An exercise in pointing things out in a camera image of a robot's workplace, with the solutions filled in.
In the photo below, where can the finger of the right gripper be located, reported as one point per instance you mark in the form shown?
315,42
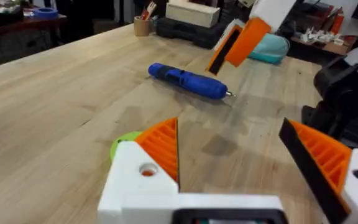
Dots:
247,43
224,53

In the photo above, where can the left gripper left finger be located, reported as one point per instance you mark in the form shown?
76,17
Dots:
129,183

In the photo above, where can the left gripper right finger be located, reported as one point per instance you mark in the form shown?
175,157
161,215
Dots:
328,161

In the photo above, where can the blue electric screwdriver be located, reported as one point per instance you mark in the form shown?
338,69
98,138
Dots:
191,81

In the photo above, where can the teal soft bag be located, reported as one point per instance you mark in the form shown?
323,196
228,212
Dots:
270,49

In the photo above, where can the black plastic tool case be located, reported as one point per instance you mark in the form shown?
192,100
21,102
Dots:
191,32

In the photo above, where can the green disc with holes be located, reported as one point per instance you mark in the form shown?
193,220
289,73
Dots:
124,138

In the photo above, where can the pale rectangular box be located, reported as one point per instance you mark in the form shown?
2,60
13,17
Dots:
193,14

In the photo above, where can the heap of white parts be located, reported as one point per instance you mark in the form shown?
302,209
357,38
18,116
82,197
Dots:
320,37

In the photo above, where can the brown paper cup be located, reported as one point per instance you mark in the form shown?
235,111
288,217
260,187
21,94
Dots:
141,27

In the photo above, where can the red box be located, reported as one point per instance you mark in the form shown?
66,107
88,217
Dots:
337,23

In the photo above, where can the blue tape roll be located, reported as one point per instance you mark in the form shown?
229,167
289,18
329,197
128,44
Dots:
45,13

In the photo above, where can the dark brown side table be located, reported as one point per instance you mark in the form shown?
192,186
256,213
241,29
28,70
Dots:
17,26

